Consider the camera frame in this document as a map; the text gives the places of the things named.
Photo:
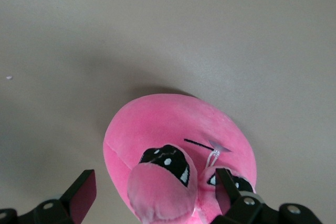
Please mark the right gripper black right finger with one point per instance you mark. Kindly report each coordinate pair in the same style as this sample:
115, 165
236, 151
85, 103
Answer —
231, 200

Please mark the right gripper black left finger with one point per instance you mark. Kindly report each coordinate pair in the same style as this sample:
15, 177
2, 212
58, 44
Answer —
76, 200

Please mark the pink plush toy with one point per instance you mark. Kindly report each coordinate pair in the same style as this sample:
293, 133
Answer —
162, 121

